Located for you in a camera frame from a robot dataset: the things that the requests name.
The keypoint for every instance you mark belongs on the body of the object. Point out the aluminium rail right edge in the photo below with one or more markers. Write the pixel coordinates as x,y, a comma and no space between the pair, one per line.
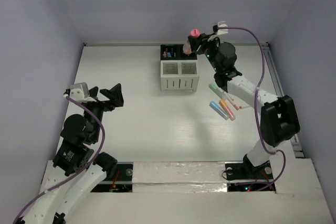
279,121

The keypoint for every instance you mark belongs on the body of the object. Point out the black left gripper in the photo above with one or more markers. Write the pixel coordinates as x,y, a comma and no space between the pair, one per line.
100,102

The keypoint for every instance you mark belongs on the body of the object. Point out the pink glue stick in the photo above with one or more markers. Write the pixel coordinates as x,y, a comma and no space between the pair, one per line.
191,41

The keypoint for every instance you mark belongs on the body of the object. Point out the yellow-capped white pen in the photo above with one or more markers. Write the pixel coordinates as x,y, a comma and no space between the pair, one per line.
230,100

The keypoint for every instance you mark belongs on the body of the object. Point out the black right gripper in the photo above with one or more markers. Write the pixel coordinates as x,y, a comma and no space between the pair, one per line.
203,40

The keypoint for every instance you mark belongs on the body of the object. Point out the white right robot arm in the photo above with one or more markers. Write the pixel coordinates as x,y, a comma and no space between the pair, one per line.
255,97

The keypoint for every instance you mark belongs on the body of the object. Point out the long blue pastel highlighter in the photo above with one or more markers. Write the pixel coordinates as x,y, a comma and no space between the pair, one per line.
219,110

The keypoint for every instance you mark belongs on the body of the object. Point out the orange pink pastel highlighter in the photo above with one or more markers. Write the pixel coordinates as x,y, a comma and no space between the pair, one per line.
227,109

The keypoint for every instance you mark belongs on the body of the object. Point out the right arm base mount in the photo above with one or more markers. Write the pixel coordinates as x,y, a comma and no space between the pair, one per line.
239,181

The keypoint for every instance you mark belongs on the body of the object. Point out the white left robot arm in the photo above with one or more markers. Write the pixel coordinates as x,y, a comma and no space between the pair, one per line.
79,164

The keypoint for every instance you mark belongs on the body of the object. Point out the long green highlighter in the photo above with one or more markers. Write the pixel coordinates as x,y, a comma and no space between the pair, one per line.
218,91

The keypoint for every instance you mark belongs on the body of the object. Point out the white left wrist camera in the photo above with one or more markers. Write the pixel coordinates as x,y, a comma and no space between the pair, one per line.
79,92

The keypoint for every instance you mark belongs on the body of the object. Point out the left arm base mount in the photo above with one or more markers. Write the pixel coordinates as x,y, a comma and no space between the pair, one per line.
120,182

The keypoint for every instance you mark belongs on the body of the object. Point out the white four-slot pen organizer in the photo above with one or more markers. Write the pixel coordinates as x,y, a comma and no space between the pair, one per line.
179,72

